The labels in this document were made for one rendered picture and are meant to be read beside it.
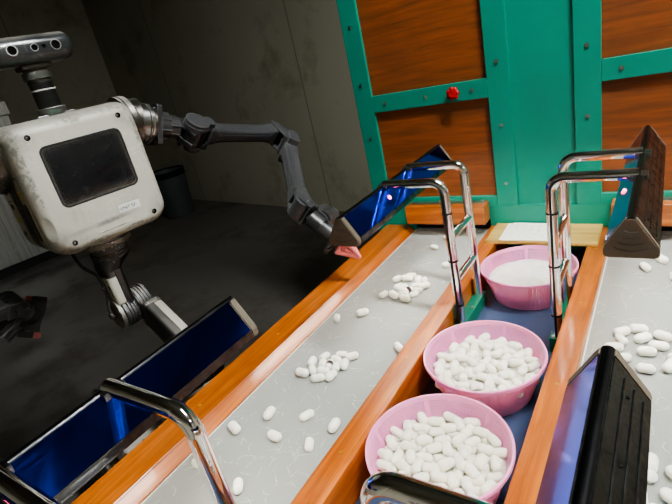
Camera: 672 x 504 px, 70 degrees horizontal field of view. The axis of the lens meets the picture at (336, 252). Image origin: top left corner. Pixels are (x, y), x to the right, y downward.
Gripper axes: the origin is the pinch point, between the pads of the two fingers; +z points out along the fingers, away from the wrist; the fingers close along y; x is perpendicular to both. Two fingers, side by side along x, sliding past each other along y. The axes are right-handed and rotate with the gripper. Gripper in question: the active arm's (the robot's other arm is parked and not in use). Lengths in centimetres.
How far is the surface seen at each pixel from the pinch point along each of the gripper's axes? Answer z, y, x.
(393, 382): 31, -39, -12
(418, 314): 25.3, -8.7, -5.0
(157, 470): 5, -78, 11
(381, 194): -0.4, -11.1, -30.3
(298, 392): 15.4, -47.2, 3.9
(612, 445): 45, -75, -67
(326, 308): 3.2, -14.6, 11.4
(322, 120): -153, 254, 118
